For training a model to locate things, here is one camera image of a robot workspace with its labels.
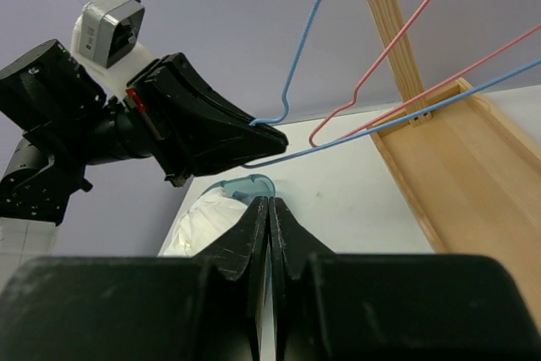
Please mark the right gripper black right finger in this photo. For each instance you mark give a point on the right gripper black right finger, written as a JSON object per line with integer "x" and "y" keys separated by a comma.
{"x": 330, "y": 306}

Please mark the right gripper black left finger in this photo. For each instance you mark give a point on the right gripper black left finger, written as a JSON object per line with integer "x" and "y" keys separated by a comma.
{"x": 206, "y": 307}

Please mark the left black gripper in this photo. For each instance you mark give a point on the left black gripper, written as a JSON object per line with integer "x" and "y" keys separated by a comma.
{"x": 195, "y": 131}

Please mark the white garment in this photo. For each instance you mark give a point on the white garment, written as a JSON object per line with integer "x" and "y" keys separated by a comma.
{"x": 210, "y": 216}

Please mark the pink wire hanger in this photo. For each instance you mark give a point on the pink wire hanger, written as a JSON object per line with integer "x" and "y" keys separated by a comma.
{"x": 478, "y": 39}

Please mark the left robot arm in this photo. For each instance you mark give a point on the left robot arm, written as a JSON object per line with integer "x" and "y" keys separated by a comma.
{"x": 68, "y": 124}

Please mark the teal plastic tray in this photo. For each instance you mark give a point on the teal plastic tray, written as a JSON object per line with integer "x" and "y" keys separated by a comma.
{"x": 245, "y": 189}

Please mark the wooden clothes rack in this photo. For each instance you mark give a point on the wooden clothes rack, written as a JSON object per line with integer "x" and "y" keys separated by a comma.
{"x": 470, "y": 176}

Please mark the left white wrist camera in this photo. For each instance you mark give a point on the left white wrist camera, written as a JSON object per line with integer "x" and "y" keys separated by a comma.
{"x": 105, "y": 40}

